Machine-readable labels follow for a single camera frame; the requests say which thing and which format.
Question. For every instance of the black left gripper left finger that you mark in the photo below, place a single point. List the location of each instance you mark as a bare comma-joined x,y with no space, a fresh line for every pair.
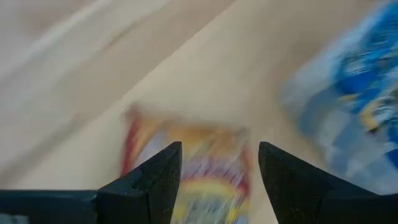
158,186

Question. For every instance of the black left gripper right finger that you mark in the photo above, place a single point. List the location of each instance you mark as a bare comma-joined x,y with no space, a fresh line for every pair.
289,186

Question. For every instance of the clear plastic storage bin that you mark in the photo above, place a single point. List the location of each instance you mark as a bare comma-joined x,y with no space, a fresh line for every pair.
314,140

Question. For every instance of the red roast beef ramen packet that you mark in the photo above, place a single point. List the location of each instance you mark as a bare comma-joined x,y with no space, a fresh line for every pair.
214,174

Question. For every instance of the blue soy sauce ramen packet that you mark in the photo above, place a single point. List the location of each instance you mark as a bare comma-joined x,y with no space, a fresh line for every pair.
367,77

